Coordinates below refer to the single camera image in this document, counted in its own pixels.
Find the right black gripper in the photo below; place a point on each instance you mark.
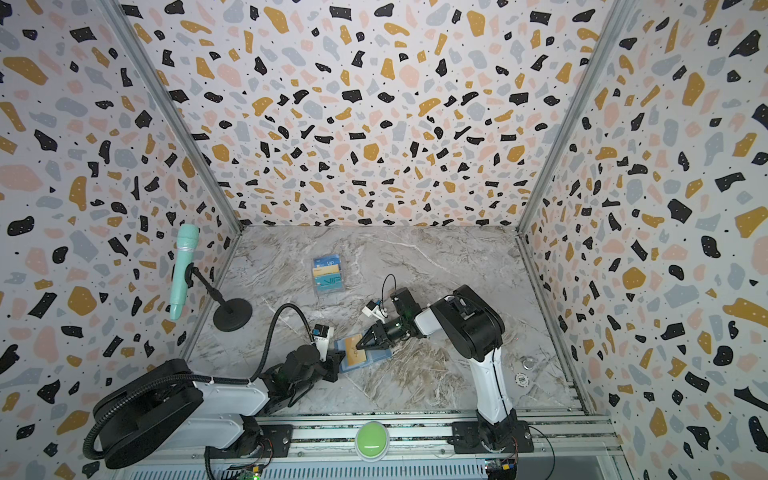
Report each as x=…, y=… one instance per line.
x=381, y=332

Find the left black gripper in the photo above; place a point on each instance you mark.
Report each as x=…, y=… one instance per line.
x=334, y=359

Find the orange credit card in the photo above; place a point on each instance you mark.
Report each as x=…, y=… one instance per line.
x=353, y=357

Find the blue leather card holder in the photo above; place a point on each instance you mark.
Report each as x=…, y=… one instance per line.
x=373, y=356

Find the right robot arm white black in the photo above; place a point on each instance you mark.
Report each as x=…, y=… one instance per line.
x=476, y=331

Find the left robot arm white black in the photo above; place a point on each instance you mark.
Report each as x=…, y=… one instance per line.
x=172, y=408

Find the clear box with cards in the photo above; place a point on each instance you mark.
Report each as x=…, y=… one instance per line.
x=327, y=274

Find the black microphone stand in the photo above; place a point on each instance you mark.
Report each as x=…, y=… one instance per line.
x=230, y=315

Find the green push button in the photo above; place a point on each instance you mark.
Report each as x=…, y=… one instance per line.
x=372, y=441

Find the mint green microphone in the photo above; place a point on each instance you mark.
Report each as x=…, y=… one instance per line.
x=186, y=242

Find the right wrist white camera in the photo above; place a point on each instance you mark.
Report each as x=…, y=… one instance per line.
x=375, y=310

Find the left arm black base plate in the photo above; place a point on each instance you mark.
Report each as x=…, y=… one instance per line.
x=257, y=442

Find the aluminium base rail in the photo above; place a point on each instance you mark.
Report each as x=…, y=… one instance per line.
x=424, y=436

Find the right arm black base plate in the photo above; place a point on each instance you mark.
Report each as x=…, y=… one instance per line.
x=479, y=437

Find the white ventilated cable duct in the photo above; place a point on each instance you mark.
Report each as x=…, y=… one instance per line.
x=426, y=469

